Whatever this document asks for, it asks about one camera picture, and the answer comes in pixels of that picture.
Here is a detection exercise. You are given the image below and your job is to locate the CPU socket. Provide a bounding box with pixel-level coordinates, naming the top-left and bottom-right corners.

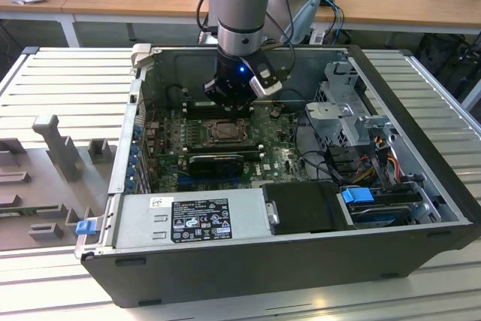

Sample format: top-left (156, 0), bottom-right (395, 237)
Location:
top-left (202, 119), bottom-right (253, 146)

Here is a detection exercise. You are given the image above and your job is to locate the blue expansion slot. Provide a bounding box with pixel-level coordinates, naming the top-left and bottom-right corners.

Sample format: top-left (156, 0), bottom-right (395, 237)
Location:
top-left (175, 174), bottom-right (241, 185)

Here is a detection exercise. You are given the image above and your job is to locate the black graphics card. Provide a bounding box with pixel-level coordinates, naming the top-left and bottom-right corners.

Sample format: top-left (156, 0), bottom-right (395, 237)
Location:
top-left (187, 153), bottom-right (246, 176)

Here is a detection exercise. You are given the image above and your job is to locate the green motherboard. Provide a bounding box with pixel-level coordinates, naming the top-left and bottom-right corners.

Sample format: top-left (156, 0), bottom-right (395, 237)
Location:
top-left (148, 104), bottom-right (322, 194)

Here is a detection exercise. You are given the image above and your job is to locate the grey metal drive cage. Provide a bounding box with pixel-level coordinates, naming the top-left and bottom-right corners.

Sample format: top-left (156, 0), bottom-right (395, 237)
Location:
top-left (303, 60), bottom-right (401, 156)

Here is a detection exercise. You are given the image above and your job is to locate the pale blue teach pendant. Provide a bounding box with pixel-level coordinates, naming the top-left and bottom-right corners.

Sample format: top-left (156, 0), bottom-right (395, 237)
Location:
top-left (283, 0), bottom-right (321, 44)

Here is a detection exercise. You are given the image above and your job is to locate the black plastic shroud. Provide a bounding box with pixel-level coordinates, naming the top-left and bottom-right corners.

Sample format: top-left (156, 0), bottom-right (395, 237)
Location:
top-left (261, 181), bottom-right (356, 235)

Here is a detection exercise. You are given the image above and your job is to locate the silver power supply with label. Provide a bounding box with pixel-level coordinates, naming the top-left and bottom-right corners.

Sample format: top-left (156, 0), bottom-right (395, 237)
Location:
top-left (108, 191), bottom-right (274, 250)

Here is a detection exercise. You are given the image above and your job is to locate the hard disk in blue carrier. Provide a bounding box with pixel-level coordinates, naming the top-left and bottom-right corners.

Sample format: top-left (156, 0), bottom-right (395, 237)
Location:
top-left (340, 185), bottom-right (424, 229)

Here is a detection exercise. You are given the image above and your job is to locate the black and grey PC case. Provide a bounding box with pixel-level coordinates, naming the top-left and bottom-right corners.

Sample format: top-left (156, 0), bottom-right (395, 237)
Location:
top-left (74, 43), bottom-right (481, 309)

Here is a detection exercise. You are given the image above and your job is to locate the blue plastic latch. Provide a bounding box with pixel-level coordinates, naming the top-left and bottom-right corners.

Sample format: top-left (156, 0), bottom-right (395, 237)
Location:
top-left (74, 221), bottom-right (95, 238)

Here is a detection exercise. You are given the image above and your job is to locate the grey parts rack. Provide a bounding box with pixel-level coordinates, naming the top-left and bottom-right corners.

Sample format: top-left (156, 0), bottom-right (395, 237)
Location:
top-left (0, 114), bottom-right (117, 253)

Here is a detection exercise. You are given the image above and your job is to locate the black office chair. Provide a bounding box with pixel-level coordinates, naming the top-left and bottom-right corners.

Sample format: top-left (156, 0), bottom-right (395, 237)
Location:
top-left (420, 31), bottom-right (481, 92)

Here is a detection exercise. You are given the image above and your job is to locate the green RAM stick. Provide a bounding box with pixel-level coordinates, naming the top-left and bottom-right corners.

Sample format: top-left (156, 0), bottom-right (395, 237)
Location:
top-left (0, 206), bottom-right (63, 220)

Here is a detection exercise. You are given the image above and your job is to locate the thin red wire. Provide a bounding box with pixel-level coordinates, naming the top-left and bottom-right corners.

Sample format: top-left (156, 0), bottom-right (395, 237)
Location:
top-left (144, 98), bottom-right (165, 140)

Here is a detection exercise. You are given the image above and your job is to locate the small metal handle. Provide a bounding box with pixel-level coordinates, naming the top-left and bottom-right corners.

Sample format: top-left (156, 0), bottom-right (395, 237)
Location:
top-left (265, 200), bottom-right (281, 226)

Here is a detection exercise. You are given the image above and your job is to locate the yellow red wire bundle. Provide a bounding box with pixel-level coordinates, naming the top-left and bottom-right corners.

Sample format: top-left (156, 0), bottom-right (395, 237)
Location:
top-left (355, 136), bottom-right (401, 186)

